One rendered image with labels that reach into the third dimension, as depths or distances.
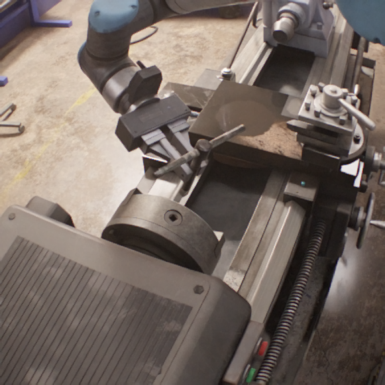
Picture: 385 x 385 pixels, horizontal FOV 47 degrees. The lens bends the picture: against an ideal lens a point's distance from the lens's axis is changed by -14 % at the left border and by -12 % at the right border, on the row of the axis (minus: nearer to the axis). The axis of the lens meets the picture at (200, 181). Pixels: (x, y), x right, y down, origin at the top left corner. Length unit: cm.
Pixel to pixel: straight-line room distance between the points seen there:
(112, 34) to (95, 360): 55
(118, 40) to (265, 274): 75
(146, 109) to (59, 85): 285
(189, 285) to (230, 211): 91
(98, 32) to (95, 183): 198
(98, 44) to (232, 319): 53
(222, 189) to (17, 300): 107
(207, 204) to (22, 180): 161
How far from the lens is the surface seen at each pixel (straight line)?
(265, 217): 146
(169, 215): 98
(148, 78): 85
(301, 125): 137
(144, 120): 87
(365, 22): 47
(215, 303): 72
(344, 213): 156
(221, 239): 105
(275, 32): 180
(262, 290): 130
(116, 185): 275
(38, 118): 343
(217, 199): 165
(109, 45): 89
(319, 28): 213
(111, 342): 70
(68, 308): 74
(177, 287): 73
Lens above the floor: 196
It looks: 46 degrees down
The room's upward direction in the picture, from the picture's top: 4 degrees counter-clockwise
